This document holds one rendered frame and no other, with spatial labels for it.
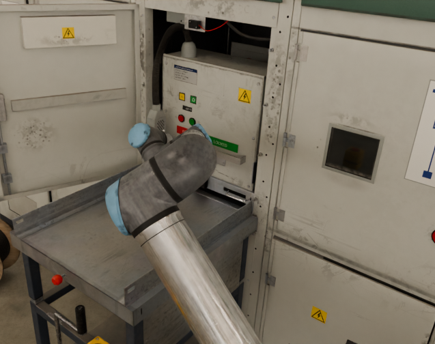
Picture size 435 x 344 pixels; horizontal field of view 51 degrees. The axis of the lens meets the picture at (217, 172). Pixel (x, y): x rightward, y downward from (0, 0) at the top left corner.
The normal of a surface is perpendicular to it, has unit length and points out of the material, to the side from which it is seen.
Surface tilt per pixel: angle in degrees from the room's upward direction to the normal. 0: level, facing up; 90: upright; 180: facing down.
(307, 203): 90
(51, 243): 0
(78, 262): 0
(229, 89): 90
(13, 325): 0
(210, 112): 90
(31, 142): 90
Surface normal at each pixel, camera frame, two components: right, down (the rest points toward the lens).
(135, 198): -0.11, -0.09
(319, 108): -0.59, 0.32
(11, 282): 0.06, -0.90
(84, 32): 0.55, 0.39
